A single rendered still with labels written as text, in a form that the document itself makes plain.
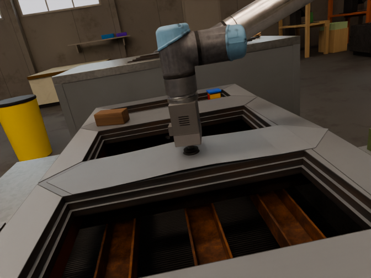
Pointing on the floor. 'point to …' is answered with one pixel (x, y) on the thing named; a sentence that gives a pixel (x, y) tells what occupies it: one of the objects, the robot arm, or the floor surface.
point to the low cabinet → (42, 78)
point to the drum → (25, 127)
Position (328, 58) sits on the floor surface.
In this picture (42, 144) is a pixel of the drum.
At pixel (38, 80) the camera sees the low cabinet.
